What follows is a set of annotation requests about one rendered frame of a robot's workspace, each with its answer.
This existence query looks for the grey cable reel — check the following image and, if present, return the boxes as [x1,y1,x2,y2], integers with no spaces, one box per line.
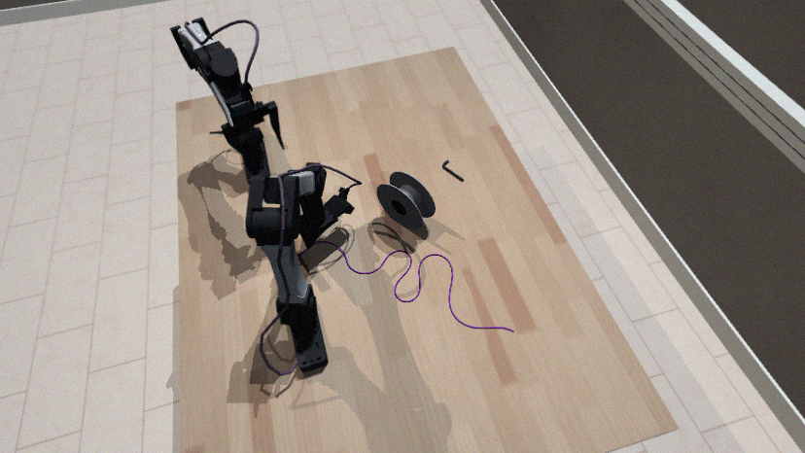
[376,171,436,230]

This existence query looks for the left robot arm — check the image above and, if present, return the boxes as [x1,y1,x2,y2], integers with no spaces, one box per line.
[170,17,269,184]

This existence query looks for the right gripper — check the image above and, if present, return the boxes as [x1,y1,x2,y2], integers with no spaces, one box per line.
[299,205,338,249]

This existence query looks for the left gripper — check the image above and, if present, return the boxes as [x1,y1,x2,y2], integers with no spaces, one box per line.
[221,88,284,164]

